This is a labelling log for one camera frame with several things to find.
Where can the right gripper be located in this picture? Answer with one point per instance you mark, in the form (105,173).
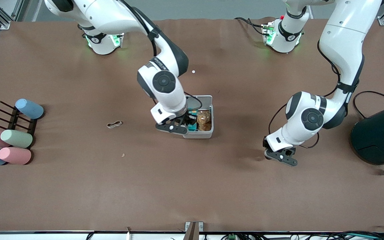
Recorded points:
(189,119)

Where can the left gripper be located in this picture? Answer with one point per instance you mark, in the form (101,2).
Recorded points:
(265,143)

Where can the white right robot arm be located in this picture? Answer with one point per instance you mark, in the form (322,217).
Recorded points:
(112,16)

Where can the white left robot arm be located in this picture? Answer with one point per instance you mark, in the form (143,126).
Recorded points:
(342,33)

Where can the teal carton trash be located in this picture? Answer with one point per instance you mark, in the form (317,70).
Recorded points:
(192,125)

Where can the white rectangular trash box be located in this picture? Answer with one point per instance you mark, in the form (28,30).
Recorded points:
(198,135)

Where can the dark teal pedal trash can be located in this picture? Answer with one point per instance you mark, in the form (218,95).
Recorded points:
(378,136)

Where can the brown snack bag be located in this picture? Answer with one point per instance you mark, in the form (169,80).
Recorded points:
(204,121)

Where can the beige rubber band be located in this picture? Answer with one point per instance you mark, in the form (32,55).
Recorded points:
(111,125)

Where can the green terminal connector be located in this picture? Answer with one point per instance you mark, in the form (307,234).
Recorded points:
(232,237)

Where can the green lit base board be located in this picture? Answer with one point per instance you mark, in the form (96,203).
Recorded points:
(268,33)
(117,40)

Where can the pale green cylindrical cup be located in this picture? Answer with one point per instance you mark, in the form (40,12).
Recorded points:
(17,138)

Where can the dark wooden peg rack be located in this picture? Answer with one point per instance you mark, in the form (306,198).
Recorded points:
(13,120)

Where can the metal table edge bracket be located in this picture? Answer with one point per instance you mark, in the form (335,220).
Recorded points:
(189,226)

